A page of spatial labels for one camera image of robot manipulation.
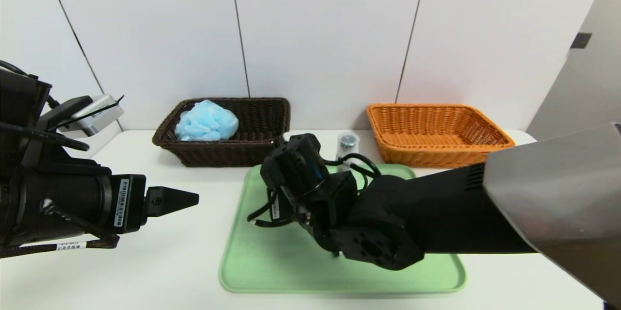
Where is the orange wicker basket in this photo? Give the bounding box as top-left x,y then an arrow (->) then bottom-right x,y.
366,104 -> 515,170

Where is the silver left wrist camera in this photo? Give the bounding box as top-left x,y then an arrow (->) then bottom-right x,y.
58,95 -> 125,138

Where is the dark brown wicker basket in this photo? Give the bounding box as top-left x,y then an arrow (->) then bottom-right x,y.
152,98 -> 291,168

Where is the green plastic tray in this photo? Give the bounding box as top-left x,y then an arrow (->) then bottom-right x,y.
218,163 -> 466,294

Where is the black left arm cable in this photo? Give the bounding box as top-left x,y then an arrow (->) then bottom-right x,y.
0,60 -> 122,258

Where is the white bottle with clear cap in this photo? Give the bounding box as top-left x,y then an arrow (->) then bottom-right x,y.
336,131 -> 360,170

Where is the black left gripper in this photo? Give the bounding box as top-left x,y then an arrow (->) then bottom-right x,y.
25,165 -> 199,244

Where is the blue mesh bath sponge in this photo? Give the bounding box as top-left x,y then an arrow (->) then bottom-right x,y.
174,100 -> 239,142

